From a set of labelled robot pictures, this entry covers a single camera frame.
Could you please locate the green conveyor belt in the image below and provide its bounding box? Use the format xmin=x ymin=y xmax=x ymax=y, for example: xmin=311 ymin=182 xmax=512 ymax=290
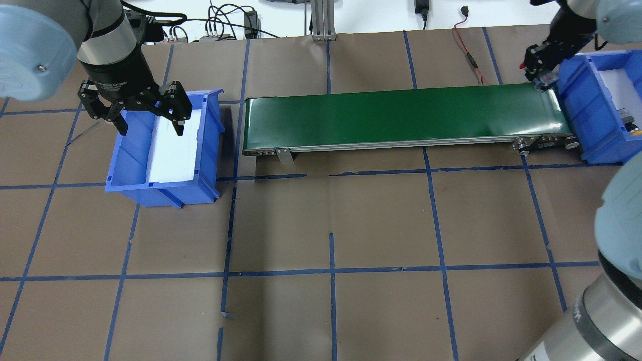
xmin=242 ymin=84 xmax=579 ymax=157

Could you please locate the black power adapter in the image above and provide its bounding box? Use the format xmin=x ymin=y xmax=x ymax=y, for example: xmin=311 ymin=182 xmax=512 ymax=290
xmin=243 ymin=10 xmax=261 ymax=39

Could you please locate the yellow push button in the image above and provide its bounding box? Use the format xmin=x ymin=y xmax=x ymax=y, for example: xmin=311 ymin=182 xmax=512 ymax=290
xmin=620 ymin=109 xmax=641 ymax=136

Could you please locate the blue source bin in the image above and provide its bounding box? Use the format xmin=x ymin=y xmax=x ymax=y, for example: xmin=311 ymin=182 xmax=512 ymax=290
xmin=105 ymin=89 xmax=225 ymax=209

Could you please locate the aluminium frame post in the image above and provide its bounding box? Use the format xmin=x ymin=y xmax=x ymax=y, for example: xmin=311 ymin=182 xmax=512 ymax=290
xmin=310 ymin=0 xmax=337 ymax=42

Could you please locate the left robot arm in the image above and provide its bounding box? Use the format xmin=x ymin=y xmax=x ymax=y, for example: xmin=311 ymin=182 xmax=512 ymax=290
xmin=1 ymin=1 xmax=192 ymax=136

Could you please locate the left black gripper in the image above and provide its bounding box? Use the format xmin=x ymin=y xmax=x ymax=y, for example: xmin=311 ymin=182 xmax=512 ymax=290
xmin=77 ymin=50 xmax=193 ymax=136

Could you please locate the white foam pad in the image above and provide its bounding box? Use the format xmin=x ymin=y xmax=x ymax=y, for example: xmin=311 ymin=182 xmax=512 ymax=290
xmin=147 ymin=109 xmax=202 ymax=183

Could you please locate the blue destination bin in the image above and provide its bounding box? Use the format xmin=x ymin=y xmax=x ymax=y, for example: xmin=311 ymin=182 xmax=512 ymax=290
xmin=556 ymin=50 xmax=641 ymax=164

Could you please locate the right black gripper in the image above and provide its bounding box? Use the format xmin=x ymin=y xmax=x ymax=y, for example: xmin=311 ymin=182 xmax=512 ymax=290
xmin=523 ymin=13 xmax=597 ymax=69

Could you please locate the white foam pad destination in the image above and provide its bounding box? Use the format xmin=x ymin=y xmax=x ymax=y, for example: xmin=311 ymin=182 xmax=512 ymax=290
xmin=598 ymin=68 xmax=641 ymax=128

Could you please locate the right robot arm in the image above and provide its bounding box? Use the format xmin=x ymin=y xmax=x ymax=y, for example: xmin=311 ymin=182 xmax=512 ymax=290
xmin=521 ymin=1 xmax=641 ymax=360

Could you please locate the red black wire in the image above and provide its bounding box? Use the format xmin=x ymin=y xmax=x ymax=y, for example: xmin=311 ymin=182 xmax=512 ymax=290
xmin=452 ymin=20 xmax=490 ymax=85

